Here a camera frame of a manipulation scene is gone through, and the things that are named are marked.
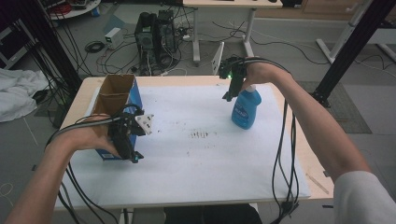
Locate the black rack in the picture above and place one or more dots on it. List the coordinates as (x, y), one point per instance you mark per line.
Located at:
(12, 43)

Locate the blue spray bottle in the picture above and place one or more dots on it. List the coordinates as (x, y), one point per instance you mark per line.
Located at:
(246, 110)

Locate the white sleeve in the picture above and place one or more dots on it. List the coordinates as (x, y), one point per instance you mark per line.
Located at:
(367, 202)

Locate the black computer tower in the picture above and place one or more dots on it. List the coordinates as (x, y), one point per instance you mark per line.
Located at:
(168, 31)
(146, 37)

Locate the white cloth heap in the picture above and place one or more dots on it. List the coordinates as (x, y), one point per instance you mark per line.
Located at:
(18, 90)

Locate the person's right hand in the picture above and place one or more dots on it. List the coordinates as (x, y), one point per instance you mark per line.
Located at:
(264, 73)

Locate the blue cardboard box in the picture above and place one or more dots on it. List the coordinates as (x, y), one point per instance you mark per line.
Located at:
(115, 90)

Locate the grey floor mat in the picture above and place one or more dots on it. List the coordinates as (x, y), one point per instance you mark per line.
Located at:
(345, 109)

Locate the round white table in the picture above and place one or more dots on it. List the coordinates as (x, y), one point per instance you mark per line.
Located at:
(77, 11)

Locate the person's left hand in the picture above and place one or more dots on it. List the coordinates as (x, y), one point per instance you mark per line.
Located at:
(90, 135)

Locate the small white box device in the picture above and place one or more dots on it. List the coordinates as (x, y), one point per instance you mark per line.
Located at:
(113, 37)

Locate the white metal stand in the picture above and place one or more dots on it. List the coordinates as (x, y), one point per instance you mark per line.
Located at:
(342, 37)

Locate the thin wooden stick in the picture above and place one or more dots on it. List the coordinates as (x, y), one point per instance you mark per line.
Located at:
(317, 183)

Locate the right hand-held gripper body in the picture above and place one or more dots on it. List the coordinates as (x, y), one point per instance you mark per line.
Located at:
(233, 68)

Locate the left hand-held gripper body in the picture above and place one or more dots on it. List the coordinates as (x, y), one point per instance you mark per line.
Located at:
(127, 126)

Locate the white table mat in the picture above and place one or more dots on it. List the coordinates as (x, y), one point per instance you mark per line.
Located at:
(193, 168)

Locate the white-legged wooden desk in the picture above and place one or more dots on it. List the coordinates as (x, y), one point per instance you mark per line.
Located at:
(230, 3)

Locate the black metal stand post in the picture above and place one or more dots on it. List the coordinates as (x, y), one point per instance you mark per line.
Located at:
(53, 46)
(351, 49)

